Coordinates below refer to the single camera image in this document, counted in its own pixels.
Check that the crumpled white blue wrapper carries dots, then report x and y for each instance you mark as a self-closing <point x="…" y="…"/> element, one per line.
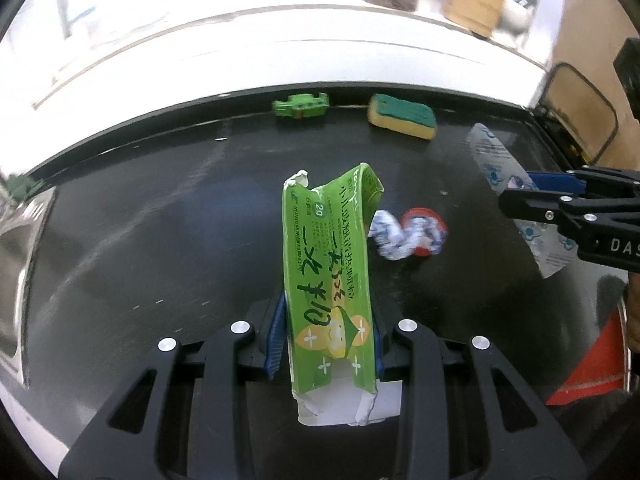
<point x="390" y="235"/>

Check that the steel sink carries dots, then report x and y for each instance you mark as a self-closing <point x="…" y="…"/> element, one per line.
<point x="20" y="260"/>

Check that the green medicine carton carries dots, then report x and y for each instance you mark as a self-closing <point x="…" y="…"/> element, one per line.
<point x="325" y="260"/>

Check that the green toy vehicle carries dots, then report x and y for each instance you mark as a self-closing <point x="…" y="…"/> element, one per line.
<point x="300" y="105"/>

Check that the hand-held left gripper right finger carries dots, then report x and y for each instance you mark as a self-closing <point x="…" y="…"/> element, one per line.
<point x="397" y="347"/>

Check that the green and yellow sponge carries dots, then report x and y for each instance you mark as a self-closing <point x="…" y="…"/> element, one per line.
<point x="400" y="110"/>

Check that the clear blue printed plastic bag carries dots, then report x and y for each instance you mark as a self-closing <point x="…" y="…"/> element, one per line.
<point x="492" y="160"/>

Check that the white ceramic pot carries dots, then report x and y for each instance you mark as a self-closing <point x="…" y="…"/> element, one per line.
<point x="517" y="12"/>

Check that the orange plastic bag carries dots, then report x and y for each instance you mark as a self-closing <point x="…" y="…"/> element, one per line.
<point x="595" y="365"/>

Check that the person's right forearm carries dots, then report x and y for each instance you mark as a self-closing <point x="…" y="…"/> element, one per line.
<point x="633" y="310"/>

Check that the red round lid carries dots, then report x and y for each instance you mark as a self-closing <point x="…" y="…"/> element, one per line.
<point x="420" y="212"/>

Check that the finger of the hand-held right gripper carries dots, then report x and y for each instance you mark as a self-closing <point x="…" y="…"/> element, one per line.
<point x="530" y="205"/>
<point x="555" y="183"/>

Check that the wooden cutting board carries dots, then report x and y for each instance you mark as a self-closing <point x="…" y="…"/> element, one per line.
<point x="580" y="25"/>

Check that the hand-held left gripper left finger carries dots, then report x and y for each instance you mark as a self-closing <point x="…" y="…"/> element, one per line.
<point x="275" y="340"/>

